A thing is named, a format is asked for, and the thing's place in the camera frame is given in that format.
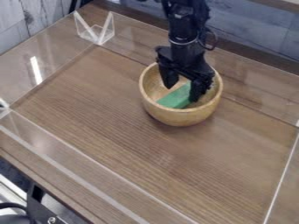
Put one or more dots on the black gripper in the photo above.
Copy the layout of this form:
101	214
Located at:
183	59

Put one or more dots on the green rectangular block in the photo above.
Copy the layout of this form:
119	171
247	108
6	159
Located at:
175	99

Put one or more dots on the round wooden bowl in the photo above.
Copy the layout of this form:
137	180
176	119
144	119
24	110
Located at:
177	117

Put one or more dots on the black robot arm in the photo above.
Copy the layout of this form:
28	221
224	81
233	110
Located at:
187	16

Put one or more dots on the clear acrylic corner bracket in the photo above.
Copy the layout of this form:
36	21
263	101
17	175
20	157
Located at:
93	33

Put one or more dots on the clear acrylic tray wall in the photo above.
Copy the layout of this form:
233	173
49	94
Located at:
101	196

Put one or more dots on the black table leg bracket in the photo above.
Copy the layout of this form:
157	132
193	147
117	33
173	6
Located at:
40	215

